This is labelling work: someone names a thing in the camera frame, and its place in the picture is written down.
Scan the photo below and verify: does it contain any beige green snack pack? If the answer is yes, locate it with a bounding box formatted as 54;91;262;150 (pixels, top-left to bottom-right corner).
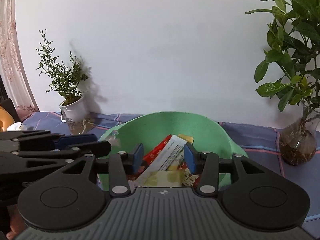
135;135;187;187

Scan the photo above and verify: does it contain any person's hand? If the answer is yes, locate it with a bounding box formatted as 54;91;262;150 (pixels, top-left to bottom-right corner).
6;205;27;240

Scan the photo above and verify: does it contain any white tissue packet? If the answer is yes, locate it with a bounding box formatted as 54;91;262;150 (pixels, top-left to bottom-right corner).
6;122;28;132

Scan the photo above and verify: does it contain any orange donut cushion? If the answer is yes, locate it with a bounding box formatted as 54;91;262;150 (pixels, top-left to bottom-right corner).
0;107;15;132

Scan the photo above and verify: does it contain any blue plaid tablecloth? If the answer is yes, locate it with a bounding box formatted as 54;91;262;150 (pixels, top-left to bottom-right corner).
21;110;320;240

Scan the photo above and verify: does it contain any pink floral curtain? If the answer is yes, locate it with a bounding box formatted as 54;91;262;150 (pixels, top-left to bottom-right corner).
1;0;39;112

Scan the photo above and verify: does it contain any fine-leaf plant in white cup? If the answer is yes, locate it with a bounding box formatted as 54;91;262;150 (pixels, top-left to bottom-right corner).
36;29;93;134

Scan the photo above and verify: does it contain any red clear snack packet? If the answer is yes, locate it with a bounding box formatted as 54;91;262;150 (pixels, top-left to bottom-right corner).
178;162;201;188

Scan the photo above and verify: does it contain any green plastic bowl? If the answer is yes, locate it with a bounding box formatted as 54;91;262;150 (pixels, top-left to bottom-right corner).
101;112;246;190

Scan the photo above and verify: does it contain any red slim snack stick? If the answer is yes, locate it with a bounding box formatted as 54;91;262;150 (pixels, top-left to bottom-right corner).
143;134;172;165

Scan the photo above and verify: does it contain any orange clear cracker packet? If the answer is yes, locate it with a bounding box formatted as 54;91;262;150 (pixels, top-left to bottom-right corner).
178;134;194;144

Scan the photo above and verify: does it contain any broad-leaf plant in glass vase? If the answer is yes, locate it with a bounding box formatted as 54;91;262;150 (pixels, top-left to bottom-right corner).
247;0;319;166

